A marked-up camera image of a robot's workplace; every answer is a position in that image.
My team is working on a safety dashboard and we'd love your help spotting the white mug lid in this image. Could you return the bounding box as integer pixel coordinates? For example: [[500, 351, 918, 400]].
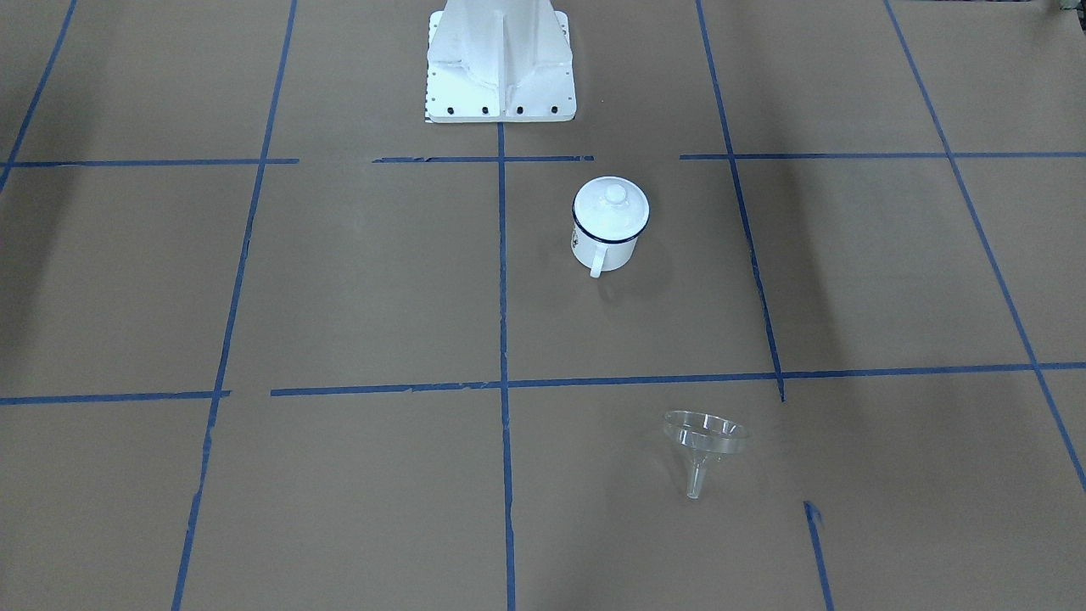
[[573, 177, 651, 244]]

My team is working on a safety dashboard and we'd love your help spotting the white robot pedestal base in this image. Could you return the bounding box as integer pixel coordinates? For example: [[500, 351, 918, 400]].
[[424, 1, 577, 124]]

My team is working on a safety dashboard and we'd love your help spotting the clear plastic funnel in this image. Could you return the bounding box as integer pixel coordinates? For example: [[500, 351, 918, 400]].
[[662, 410, 750, 500]]

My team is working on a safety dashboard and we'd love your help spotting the white enamel mug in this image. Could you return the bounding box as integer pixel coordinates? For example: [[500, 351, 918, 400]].
[[570, 177, 651, 278]]

